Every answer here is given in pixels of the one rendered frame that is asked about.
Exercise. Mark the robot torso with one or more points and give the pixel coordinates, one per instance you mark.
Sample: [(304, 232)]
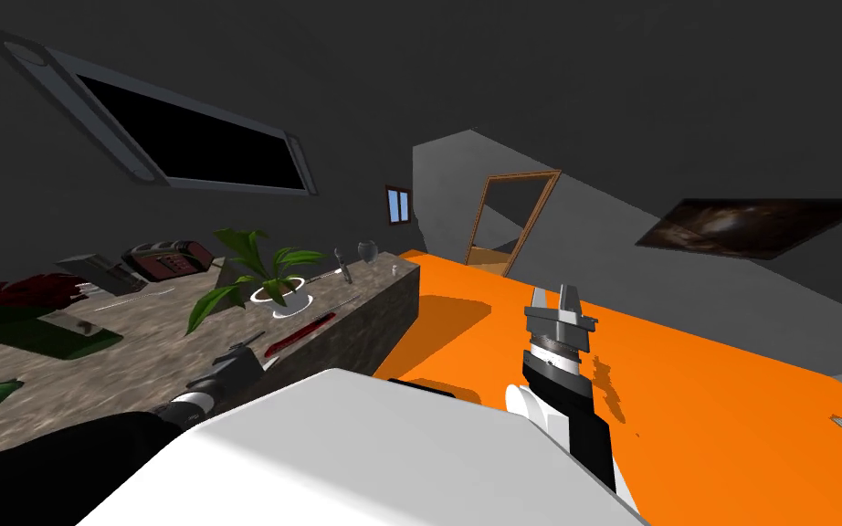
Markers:
[(362, 453)]

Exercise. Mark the long silver knife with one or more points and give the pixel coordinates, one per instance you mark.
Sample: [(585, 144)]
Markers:
[(132, 299)]

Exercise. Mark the red and black toaster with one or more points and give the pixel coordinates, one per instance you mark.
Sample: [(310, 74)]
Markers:
[(169, 259)]

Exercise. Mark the small blue window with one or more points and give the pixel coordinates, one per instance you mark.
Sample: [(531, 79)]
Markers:
[(398, 204)]

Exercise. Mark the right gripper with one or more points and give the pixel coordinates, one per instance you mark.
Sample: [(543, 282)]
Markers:
[(558, 324)]

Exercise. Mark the red flowers on green tray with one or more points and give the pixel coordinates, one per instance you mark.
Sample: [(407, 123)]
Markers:
[(34, 321)]

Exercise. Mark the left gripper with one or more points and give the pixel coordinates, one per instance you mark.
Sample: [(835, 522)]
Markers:
[(235, 369)]

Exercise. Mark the grey metal box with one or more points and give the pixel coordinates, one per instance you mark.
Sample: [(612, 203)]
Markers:
[(103, 272)]

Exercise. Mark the grey framed black television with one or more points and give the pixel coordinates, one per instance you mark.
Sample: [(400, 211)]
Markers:
[(194, 139)]

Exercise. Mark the dark brown wall picture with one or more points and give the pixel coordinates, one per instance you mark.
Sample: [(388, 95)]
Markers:
[(750, 226)]

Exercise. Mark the thin dark stick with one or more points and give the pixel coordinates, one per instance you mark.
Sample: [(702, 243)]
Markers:
[(337, 305)]

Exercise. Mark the green plant in white pot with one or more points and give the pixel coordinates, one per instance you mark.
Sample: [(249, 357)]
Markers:
[(275, 288)]

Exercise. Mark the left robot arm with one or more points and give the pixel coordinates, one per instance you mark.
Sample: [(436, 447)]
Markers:
[(63, 467)]

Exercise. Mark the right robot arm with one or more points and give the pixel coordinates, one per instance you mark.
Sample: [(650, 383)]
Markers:
[(582, 431)]

